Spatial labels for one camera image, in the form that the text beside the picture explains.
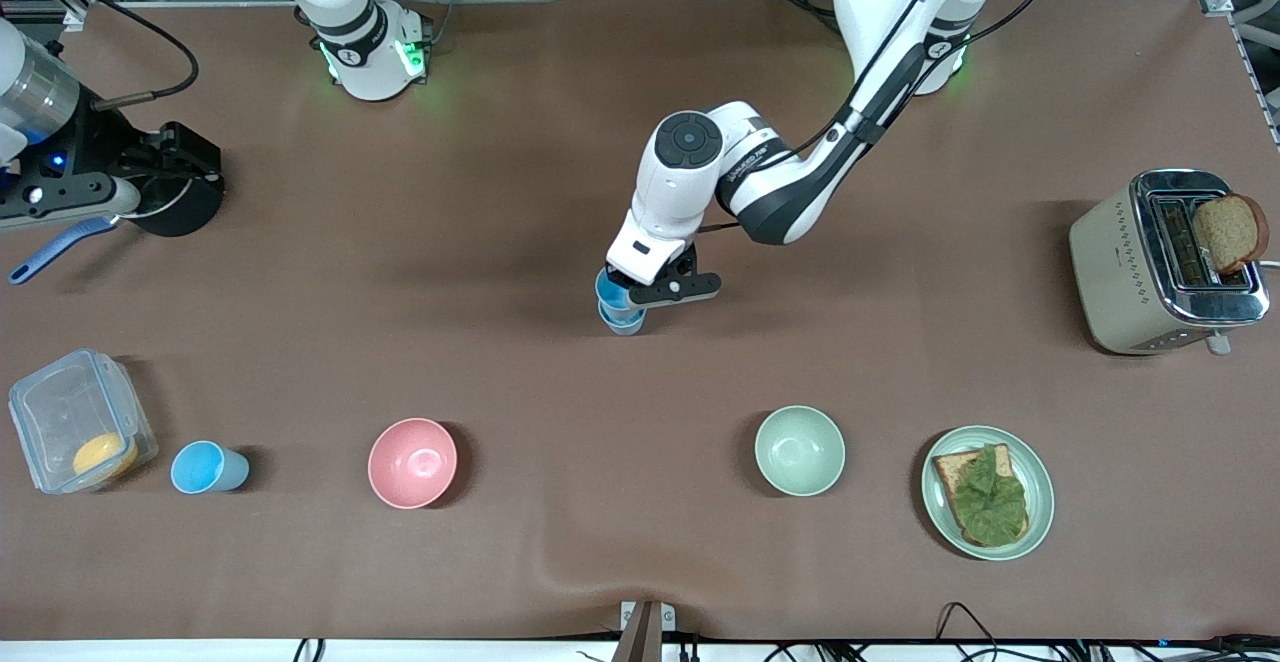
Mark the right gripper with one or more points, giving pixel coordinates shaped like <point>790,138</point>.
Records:
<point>103,145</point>

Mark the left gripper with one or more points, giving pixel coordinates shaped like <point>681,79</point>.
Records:
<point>617,277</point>

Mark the blue plastic cup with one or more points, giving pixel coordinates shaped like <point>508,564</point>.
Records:
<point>200,468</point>
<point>625,317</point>

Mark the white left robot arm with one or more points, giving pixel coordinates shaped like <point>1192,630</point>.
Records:
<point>780,192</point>

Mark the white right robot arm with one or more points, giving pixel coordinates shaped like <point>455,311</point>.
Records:
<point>355,37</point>

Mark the pale green bowl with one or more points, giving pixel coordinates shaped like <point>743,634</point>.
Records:
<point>800,450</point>

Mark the clear plastic food container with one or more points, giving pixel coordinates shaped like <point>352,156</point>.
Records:
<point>60,412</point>

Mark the pink bowl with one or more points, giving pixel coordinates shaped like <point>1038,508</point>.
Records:
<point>412,462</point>

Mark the orange round food piece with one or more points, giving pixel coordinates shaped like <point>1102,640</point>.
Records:
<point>103,455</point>

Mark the metal table edge clamp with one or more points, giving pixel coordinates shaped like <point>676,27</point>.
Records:
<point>647,632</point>

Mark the brown toast slice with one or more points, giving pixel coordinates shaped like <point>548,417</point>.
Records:
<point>945,472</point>

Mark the green lettuce leaf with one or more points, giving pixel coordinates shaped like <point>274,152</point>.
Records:
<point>990,502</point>

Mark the pale green round plate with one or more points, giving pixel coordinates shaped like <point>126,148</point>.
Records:
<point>1040,502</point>

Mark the beige and chrome toaster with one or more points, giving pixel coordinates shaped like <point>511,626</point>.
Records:
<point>1115,272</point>

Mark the brown bread slice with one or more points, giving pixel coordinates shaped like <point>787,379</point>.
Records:
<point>1228,232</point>

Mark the aluminium frame rail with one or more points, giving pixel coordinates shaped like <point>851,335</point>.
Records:
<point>1250,2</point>

